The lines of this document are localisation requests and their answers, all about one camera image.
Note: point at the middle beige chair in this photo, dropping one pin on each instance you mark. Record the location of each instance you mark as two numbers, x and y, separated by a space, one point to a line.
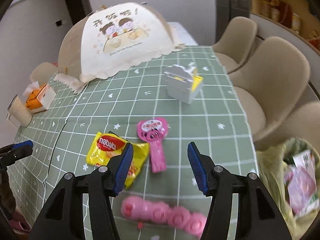
270 84

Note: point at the far beige chair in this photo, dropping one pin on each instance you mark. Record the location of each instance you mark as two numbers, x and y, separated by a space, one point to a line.
236 43

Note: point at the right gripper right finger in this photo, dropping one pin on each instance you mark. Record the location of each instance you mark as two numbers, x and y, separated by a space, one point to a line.
258 215

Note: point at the beige chair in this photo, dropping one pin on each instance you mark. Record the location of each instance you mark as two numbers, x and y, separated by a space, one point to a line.
302 123
270 84
236 43

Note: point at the pink caterpillar toy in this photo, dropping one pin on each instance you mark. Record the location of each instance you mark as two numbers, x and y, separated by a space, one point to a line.
135 208

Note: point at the near beige chair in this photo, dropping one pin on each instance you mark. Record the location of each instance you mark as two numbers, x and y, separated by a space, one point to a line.
302 123

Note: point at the trash bin yellow bag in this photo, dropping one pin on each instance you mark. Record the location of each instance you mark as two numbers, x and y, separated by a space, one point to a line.
272 166

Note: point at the green grid tablecloth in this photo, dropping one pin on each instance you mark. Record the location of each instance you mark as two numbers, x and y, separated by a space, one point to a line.
63 134

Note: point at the pink lollipop wrapper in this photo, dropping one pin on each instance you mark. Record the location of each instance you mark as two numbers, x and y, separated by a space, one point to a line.
153 132

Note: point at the beige mesh food cover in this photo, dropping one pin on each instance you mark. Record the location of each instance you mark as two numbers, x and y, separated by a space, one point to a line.
111 40

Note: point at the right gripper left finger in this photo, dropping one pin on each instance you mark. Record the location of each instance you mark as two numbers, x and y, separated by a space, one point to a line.
61 216

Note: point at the orange white tissue box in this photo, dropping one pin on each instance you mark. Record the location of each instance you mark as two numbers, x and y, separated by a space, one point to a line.
39 97

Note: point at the yellow nabati wafer wrapper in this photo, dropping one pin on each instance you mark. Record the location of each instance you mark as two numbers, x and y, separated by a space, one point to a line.
107 145

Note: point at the white yellow toy box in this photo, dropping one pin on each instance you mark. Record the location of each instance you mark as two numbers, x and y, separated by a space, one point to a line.
183 83

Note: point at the beige cup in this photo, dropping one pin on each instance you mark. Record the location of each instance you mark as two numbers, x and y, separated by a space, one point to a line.
19 112

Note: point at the green white snack bag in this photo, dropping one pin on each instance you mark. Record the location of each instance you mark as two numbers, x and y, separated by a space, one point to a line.
300 182

